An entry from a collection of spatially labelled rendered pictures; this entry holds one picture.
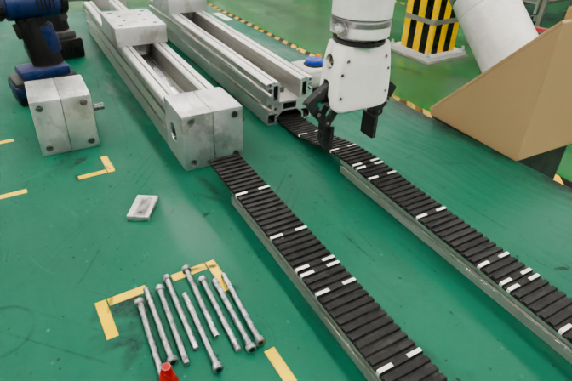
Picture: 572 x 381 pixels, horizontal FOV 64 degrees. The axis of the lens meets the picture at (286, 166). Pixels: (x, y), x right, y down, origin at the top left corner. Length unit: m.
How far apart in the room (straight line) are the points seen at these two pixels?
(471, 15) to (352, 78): 0.42
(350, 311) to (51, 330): 0.30
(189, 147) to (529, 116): 0.55
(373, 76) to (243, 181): 0.24
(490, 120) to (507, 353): 0.47
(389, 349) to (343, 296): 0.07
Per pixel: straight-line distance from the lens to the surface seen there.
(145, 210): 0.66
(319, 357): 0.49
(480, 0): 1.03
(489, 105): 0.90
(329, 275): 0.51
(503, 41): 1.00
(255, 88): 0.90
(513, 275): 0.58
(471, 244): 0.60
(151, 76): 0.90
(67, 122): 0.83
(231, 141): 0.75
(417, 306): 0.55
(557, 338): 0.57
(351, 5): 0.64
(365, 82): 0.68
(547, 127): 0.91
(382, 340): 0.47
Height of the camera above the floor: 1.17
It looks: 31 degrees down
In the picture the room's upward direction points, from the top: 2 degrees clockwise
